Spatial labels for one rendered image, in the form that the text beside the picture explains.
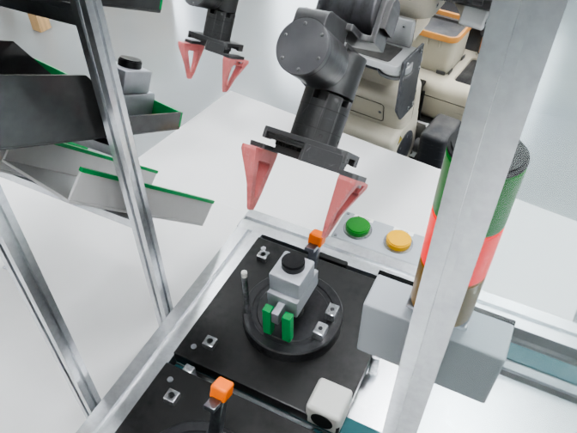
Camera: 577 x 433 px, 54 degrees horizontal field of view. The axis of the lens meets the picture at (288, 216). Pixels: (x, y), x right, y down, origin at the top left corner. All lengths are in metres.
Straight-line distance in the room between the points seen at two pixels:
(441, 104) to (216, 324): 1.05
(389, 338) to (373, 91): 0.97
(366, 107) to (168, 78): 1.97
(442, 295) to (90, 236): 0.82
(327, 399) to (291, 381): 0.06
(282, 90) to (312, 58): 2.54
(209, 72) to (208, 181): 2.13
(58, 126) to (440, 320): 0.43
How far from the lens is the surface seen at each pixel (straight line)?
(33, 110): 0.62
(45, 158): 0.82
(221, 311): 0.82
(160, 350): 0.82
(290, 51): 0.58
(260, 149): 0.65
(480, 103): 0.30
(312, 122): 0.63
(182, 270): 1.03
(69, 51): 3.71
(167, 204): 0.82
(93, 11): 0.60
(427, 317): 0.42
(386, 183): 1.19
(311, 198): 1.14
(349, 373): 0.77
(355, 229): 0.93
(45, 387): 0.95
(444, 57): 1.66
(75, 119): 0.66
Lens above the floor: 1.63
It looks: 44 degrees down
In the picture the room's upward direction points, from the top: straight up
